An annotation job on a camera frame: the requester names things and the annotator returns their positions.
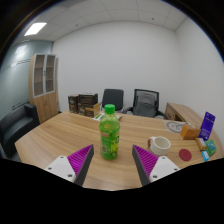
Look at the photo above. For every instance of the flat round red coaster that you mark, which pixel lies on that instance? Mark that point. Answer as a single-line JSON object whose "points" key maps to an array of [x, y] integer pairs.
{"points": [[185, 155]]}

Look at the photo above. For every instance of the tan cardboard box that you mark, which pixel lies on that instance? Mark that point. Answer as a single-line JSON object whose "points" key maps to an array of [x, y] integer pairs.
{"points": [[90, 110]]}

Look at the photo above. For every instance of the orange-brown box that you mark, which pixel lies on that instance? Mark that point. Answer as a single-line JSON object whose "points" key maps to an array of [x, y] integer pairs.
{"points": [[189, 132]]}

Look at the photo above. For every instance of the wooden side desk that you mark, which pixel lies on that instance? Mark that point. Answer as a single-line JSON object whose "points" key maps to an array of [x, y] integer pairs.
{"points": [[181, 113]]}

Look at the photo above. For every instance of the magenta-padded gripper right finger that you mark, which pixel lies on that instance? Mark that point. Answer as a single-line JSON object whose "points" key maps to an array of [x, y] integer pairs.
{"points": [[161, 166]]}

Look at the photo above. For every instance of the purple standing pouch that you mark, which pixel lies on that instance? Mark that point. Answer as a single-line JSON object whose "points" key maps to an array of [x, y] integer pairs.
{"points": [[207, 126]]}

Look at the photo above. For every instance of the black office chair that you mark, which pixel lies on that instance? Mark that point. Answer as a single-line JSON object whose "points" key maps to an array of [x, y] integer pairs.
{"points": [[112, 98]]}

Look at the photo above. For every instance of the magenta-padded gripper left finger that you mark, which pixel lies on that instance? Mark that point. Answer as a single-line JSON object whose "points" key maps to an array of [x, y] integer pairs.
{"points": [[63, 166]]}

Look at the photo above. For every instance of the small blue white packet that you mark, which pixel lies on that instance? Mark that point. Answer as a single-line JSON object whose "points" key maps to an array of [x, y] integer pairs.
{"points": [[205, 156]]}

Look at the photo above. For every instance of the wooden glass-door shelf cabinet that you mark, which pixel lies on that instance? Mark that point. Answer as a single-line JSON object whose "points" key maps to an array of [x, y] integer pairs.
{"points": [[45, 103]]}

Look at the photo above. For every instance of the white sheet with round print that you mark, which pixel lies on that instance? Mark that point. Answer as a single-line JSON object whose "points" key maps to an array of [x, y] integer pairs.
{"points": [[174, 127]]}

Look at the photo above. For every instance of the ceiling light panel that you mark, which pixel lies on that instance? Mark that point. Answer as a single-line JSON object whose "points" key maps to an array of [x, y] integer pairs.
{"points": [[35, 29]]}

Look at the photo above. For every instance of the white green leaflet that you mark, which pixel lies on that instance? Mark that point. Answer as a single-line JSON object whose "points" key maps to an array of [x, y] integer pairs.
{"points": [[98, 116]]}

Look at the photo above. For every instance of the green packet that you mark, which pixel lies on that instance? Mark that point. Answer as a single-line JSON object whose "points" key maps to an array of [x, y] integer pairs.
{"points": [[211, 147]]}

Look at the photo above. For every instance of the green drink bottle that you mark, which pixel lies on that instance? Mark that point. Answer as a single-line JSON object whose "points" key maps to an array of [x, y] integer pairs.
{"points": [[109, 133]]}

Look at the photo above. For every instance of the cream and brown mug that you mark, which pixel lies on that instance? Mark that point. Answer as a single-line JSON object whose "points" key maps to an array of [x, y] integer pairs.
{"points": [[160, 146]]}

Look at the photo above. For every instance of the grey mesh office chair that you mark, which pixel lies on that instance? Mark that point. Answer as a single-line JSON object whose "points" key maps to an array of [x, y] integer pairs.
{"points": [[145, 104]]}

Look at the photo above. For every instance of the black leather sofa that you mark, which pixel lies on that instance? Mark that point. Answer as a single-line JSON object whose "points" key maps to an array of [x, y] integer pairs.
{"points": [[16, 125]]}

